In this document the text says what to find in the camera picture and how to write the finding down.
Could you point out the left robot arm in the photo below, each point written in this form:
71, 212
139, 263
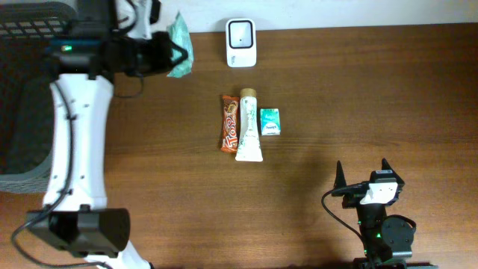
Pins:
105, 38

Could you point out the white bamboo print tube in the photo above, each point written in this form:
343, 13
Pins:
249, 147

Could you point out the green white tissue pack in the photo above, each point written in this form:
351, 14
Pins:
270, 121

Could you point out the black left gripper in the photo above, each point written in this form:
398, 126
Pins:
156, 62

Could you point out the dark grey plastic basket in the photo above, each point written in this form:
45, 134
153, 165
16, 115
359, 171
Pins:
27, 113

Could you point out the white barcode scanner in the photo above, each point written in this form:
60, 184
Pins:
241, 43

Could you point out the red orange chocolate bar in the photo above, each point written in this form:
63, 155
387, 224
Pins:
230, 124

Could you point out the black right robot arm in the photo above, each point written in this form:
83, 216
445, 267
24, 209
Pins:
387, 239

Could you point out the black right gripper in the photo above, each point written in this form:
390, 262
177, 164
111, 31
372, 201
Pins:
355, 190

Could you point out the teal wet wipes packet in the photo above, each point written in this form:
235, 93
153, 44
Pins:
182, 48

